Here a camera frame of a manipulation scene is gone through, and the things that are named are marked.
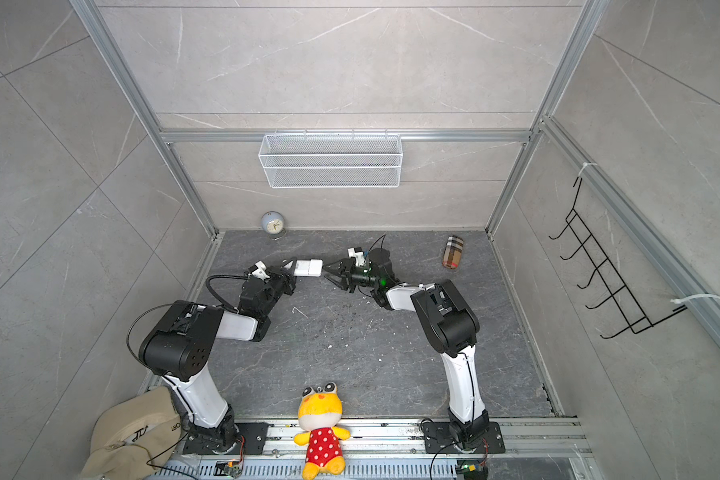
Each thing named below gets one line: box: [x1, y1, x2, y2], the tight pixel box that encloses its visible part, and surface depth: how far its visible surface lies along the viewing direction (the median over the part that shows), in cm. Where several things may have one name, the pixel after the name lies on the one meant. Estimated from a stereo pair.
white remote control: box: [293, 259, 324, 277], surface depth 90 cm
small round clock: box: [261, 210, 287, 240], surface depth 117 cm
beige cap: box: [79, 388, 182, 480], surface depth 74 cm
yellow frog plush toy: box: [293, 382, 351, 480], surface depth 72 cm
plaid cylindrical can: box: [442, 235, 464, 270], surface depth 113 cm
